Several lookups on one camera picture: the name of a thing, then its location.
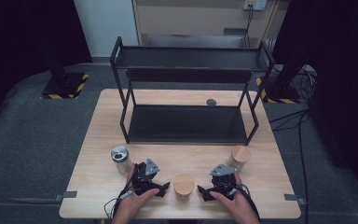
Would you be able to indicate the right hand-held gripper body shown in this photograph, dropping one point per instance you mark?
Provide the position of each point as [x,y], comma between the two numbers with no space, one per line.
[225,183]

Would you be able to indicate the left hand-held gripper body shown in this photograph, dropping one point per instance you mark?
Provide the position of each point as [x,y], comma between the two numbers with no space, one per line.
[143,179]

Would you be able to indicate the glass jar with wooden lid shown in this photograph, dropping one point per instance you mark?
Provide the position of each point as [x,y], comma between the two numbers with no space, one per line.
[184,186]
[239,157]

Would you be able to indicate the glass jar with metal lid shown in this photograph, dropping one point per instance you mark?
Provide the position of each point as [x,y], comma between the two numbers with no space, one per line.
[121,158]

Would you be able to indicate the black metal two-tier shelf rack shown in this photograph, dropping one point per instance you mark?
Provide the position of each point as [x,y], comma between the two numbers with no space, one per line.
[186,124]

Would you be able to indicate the person's right hand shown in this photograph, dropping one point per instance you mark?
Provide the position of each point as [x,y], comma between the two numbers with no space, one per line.
[237,203]

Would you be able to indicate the person's left hand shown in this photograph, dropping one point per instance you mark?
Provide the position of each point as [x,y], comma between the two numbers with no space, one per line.
[132,203]

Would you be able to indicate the grey round table grommet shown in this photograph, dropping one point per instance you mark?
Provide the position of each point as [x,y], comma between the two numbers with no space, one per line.
[211,102]

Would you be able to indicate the black stand with striped base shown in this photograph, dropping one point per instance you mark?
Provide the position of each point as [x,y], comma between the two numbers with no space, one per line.
[63,85]
[284,91]

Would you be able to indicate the dark curtain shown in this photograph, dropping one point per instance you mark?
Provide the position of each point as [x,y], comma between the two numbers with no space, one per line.
[345,77]
[21,37]

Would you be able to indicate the beige wooden cabinet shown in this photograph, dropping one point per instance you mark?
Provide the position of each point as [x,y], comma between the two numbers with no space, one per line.
[192,18]

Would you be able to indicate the grey table edge bracket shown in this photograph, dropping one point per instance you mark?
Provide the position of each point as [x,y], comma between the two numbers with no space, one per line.
[293,198]
[66,195]

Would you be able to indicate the white wall socket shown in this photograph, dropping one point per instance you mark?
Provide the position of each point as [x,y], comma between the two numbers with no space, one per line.
[255,4]

